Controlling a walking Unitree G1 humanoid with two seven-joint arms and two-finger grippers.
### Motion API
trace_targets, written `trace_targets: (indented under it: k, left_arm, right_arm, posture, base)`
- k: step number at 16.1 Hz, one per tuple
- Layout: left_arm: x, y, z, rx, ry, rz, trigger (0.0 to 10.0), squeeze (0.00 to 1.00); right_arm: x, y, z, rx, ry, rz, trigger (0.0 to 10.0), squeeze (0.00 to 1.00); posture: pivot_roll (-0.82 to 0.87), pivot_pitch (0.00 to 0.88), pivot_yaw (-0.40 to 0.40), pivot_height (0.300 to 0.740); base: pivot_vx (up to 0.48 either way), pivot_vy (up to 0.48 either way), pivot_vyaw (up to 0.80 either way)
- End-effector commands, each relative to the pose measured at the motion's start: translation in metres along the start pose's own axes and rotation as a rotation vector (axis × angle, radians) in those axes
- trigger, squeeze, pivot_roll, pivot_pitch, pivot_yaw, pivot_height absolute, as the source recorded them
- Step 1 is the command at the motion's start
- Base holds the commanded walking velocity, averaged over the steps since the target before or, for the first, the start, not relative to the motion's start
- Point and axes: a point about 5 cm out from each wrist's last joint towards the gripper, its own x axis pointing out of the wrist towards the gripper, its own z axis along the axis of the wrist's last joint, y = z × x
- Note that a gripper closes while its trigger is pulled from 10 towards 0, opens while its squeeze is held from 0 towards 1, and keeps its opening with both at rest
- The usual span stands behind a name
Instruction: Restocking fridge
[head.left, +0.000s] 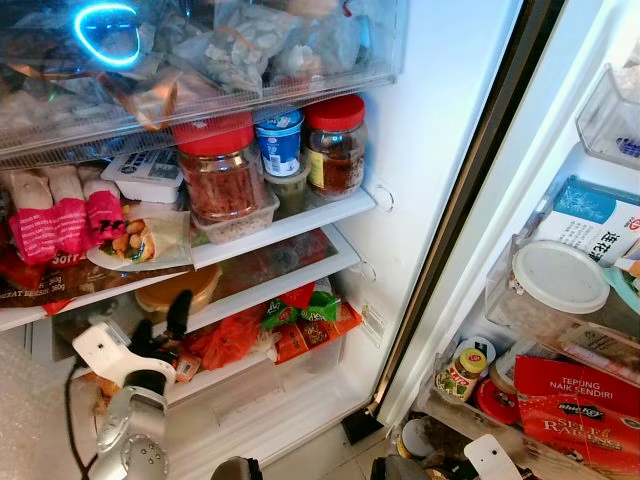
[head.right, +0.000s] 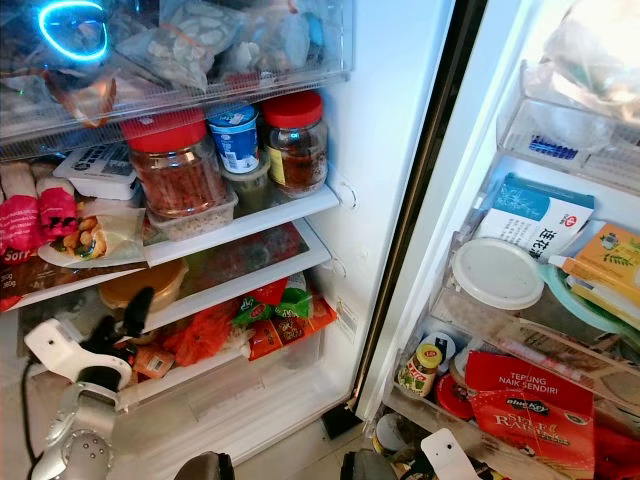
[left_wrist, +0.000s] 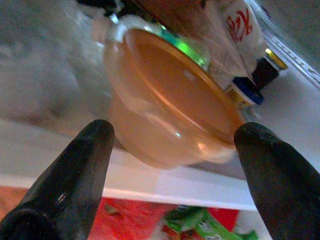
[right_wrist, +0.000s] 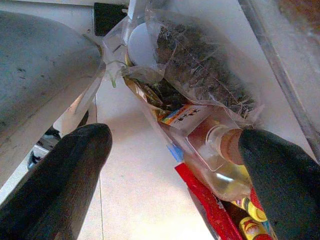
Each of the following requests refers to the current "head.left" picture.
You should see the black fridge foot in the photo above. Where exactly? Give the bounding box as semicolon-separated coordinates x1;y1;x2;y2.
344;409;387;445

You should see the white-edged glass fridge shelf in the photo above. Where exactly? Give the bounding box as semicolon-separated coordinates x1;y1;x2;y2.
0;225;362;337
0;188;377;301

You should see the clear plastic fridge drawer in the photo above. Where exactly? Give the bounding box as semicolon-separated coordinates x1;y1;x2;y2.
0;0;407;163

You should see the fridge door white inside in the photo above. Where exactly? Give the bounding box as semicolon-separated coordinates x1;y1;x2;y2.
378;0;640;480

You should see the small orange packet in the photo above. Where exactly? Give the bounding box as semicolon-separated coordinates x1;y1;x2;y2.
170;350;202;385

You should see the dark tin can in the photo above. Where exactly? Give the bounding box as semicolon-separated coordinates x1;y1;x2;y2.
398;417;442;462

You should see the grey robot right leg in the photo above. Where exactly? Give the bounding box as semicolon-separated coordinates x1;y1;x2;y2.
375;455;422;480

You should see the grey robot leg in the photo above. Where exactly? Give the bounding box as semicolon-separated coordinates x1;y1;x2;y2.
375;455;422;480
212;457;264;480

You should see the orange net bag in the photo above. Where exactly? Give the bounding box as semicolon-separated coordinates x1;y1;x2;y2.
185;305;267;372

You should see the round red lid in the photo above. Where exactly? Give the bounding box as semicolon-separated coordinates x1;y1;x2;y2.
476;378;521;427

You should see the filled tortilla wrap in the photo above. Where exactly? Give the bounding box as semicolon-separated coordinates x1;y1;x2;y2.
100;205;191;266

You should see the yellow-lid glass jar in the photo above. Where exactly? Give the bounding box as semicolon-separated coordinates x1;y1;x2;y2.
435;345;491;405

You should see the red printed food package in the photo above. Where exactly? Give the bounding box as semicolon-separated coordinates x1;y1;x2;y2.
0;245;133;317

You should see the clear plastic food box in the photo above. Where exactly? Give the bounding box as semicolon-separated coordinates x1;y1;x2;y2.
190;190;281;245

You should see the flat dark red package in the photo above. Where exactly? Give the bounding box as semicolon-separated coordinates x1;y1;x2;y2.
215;230;337;297

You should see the clear crisper drawer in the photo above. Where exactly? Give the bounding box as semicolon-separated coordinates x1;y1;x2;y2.
30;310;377;473

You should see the green and red snack pack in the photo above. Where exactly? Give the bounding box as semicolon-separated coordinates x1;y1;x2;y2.
260;280;342;332

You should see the blue and white can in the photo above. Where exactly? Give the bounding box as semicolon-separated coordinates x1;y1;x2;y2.
465;335;497;362

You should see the teal plate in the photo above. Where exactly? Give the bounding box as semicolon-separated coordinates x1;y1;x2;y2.
600;264;640;314

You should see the pink wrapped sausage pack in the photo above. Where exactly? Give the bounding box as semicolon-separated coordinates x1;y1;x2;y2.
3;170;56;265
80;165;127;242
45;165;93;257

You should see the grey robot left leg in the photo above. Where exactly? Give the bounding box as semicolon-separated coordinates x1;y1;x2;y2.
212;457;264;480

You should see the large red-lid clear jar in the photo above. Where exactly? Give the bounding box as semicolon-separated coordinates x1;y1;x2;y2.
172;112;267;222

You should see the orange snack package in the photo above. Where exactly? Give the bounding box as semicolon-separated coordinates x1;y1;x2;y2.
270;305;362;364

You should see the red self raising flour bag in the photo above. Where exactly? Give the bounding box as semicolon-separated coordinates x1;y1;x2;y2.
514;354;640;477

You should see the white tray pack dark label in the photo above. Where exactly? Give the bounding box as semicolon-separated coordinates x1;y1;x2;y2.
102;150;186;206

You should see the dark green jar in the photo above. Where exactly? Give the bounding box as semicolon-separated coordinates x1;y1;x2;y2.
265;165;311;216

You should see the round white-lid container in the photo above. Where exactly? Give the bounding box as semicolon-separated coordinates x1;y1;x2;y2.
511;240;612;315

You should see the blue and white yogurt cup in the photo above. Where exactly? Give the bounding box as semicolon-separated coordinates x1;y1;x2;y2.
255;108;305;178

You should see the white and blue carton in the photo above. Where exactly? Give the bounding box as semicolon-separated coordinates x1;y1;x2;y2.
535;177;640;267

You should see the orange frozen food bag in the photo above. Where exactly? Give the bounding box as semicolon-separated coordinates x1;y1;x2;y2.
110;70;183;131

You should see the small red-lid clear jar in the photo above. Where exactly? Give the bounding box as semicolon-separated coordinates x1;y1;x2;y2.
303;95;369;199

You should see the clear door bin blue label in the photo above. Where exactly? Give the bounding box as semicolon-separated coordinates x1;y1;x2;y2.
577;65;640;173

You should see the clear bag of dumplings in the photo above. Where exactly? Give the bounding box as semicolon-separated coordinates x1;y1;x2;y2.
175;5;301;96

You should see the clear bag of frozen food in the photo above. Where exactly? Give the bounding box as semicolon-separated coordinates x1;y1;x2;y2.
272;10;363;81

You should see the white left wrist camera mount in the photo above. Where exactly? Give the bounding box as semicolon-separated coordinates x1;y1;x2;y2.
72;320;151;391

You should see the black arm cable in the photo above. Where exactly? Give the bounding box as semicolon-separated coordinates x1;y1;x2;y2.
64;385;101;473

